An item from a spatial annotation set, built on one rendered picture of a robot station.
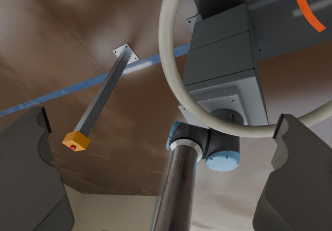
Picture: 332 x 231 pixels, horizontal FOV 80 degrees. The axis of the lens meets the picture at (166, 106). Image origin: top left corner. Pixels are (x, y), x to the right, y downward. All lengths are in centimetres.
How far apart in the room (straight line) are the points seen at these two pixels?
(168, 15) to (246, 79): 69
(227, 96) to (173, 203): 57
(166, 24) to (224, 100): 69
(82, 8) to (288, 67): 190
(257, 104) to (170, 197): 68
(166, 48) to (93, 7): 166
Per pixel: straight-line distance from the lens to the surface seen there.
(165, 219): 67
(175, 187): 73
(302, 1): 182
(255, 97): 111
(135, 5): 186
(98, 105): 163
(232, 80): 103
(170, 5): 39
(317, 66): 219
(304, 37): 197
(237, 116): 107
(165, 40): 40
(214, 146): 94
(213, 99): 103
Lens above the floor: 163
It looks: 40 degrees down
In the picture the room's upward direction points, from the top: 165 degrees counter-clockwise
